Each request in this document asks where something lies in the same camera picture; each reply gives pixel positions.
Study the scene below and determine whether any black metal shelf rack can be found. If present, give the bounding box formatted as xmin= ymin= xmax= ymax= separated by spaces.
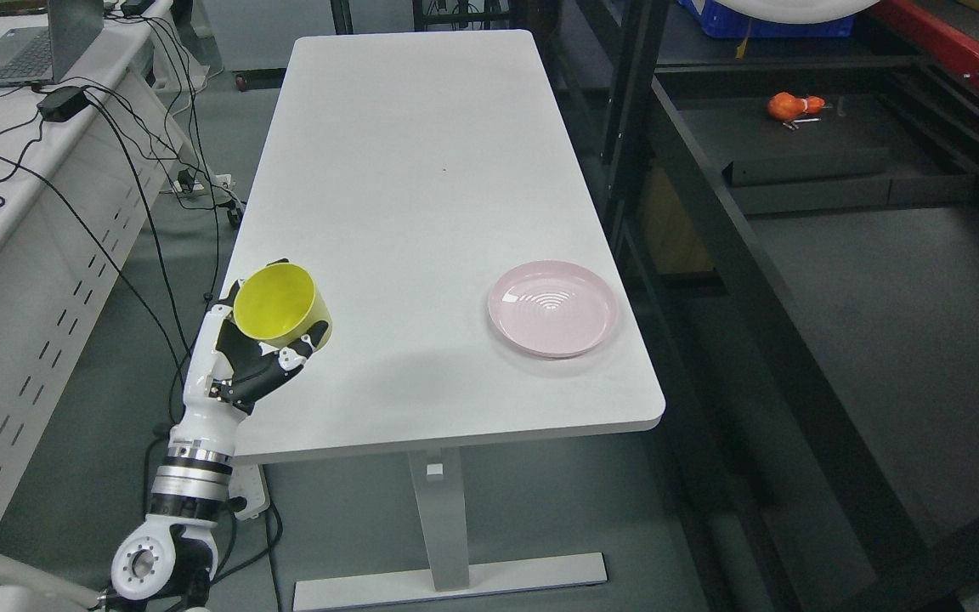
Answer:
xmin=554 ymin=1 xmax=979 ymax=611

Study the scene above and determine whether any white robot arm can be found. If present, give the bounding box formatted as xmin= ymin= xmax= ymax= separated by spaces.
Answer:
xmin=104 ymin=441 xmax=233 ymax=611

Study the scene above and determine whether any white side desk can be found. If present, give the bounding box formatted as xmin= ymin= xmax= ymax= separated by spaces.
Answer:
xmin=0 ymin=22 xmax=194 ymax=523

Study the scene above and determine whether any yellow plastic cup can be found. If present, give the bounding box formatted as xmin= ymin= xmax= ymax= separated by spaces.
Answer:
xmin=232 ymin=261 xmax=333 ymax=349

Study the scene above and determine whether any pink plastic plate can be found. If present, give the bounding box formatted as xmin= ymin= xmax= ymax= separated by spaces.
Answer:
xmin=486 ymin=260 xmax=619 ymax=358

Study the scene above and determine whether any black cable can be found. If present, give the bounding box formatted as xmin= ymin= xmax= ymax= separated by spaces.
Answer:
xmin=35 ymin=81 xmax=218 ymax=400

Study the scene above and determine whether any white table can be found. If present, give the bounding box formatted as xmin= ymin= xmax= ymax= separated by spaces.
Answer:
xmin=228 ymin=30 xmax=665 ymax=611

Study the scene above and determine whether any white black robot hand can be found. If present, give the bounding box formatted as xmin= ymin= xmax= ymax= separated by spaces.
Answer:
xmin=168 ymin=274 xmax=320 ymax=456

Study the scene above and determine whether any blue plastic crate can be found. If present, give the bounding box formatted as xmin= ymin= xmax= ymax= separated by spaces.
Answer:
xmin=679 ymin=1 xmax=856 ymax=40

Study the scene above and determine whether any white power strip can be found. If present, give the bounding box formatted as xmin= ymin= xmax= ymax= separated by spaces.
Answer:
xmin=168 ymin=173 xmax=237 ymax=198

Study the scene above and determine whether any black power adapter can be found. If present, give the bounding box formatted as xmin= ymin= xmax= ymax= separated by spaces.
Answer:
xmin=37 ymin=86 xmax=90 ymax=122

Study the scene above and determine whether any grey laptop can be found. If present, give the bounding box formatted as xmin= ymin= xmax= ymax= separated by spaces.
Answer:
xmin=0 ymin=1 xmax=104 ymax=87

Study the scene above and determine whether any red metal beam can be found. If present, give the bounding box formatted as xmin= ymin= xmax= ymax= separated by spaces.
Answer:
xmin=868 ymin=1 xmax=979 ymax=93

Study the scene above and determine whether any orange toy object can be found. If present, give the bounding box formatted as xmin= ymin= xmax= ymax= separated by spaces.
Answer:
xmin=767 ymin=92 xmax=827 ymax=122

